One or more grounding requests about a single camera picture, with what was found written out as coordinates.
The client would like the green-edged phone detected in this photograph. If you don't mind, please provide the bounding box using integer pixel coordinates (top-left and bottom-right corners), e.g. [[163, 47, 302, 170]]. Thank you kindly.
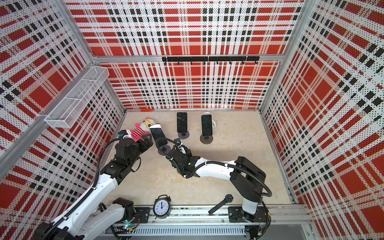
[[150, 124, 168, 147]]

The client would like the purple-edged phone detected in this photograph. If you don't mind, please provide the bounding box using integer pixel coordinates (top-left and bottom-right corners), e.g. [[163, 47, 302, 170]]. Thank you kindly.
[[177, 112, 188, 134]]

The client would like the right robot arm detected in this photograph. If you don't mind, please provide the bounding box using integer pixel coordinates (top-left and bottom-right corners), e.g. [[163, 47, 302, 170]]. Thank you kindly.
[[165, 146, 272, 222]]

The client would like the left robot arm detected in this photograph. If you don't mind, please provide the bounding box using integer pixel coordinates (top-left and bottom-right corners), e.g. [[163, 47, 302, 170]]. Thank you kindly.
[[33, 135, 154, 240]]

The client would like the grey stand left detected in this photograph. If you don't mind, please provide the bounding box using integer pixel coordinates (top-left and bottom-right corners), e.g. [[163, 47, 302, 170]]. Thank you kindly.
[[158, 145, 171, 156]]

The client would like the grey stand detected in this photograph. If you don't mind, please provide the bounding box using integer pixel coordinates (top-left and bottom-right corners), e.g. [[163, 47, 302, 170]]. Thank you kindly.
[[158, 145, 171, 156], [178, 132, 190, 140]]

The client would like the grey stand back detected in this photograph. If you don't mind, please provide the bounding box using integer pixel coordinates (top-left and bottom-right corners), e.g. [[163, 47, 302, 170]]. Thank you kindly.
[[178, 132, 190, 140]]

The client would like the wooden base phone stand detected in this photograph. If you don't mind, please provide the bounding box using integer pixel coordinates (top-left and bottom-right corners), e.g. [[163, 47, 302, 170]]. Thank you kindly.
[[200, 135, 213, 145]]

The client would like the pink white plush toy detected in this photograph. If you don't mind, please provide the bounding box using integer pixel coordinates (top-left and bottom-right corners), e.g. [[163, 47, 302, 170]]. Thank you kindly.
[[131, 118, 158, 142]]

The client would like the black alarm clock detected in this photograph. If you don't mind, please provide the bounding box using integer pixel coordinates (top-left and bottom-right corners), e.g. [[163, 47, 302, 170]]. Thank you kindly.
[[153, 195, 172, 219]]

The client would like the black wristwatch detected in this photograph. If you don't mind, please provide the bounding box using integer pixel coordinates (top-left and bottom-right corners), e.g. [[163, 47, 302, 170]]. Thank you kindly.
[[208, 194, 234, 216]]

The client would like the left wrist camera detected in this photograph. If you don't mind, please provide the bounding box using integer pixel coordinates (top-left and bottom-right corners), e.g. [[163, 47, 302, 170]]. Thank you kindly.
[[118, 130, 132, 139]]

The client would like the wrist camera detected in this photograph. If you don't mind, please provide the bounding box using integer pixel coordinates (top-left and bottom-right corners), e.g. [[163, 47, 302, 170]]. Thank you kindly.
[[174, 138, 183, 148], [118, 130, 132, 139]]

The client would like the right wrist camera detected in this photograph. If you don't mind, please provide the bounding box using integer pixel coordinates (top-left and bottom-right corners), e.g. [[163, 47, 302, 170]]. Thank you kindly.
[[174, 138, 183, 148]]

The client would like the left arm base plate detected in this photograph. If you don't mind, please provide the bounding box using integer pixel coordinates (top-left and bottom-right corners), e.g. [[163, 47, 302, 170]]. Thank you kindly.
[[120, 207, 151, 224]]

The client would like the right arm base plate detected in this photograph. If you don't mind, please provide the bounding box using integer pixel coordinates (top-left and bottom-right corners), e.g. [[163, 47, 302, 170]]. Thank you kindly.
[[228, 206, 271, 223]]

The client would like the white wire basket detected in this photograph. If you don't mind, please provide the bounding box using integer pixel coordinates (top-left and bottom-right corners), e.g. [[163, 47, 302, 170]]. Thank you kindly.
[[45, 66, 109, 129]]

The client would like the black hook rail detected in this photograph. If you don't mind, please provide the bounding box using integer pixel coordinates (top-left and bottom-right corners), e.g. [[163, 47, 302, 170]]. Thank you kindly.
[[162, 56, 260, 64]]

